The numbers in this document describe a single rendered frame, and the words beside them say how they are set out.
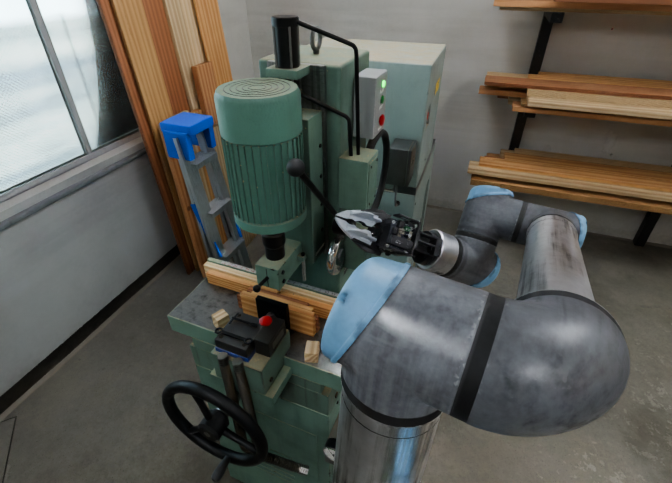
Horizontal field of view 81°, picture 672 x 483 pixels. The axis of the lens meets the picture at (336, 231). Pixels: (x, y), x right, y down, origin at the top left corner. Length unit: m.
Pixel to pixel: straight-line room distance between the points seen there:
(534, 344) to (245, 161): 0.65
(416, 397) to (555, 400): 0.11
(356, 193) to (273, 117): 0.36
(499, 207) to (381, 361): 0.59
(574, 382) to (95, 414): 2.11
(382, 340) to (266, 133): 0.55
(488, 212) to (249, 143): 0.51
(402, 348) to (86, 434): 1.98
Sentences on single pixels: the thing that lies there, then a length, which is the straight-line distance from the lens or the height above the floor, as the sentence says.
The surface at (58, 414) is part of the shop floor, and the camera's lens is 2.37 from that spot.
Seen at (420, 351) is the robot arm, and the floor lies 1.45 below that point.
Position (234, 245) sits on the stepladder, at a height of 0.51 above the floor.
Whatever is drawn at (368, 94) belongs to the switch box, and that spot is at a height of 1.44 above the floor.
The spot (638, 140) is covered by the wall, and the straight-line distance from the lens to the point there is 3.30.
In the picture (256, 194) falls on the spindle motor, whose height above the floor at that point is 1.31.
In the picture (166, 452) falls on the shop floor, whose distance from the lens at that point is 2.05.
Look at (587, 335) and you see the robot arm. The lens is 0.39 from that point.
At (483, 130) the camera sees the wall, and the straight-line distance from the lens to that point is 3.16.
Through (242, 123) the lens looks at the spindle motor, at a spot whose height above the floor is 1.46.
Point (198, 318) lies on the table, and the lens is 1.18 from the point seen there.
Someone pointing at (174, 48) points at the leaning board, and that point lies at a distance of 2.60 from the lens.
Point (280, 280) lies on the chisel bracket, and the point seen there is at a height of 1.03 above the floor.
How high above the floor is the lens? 1.72
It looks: 34 degrees down
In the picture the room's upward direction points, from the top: straight up
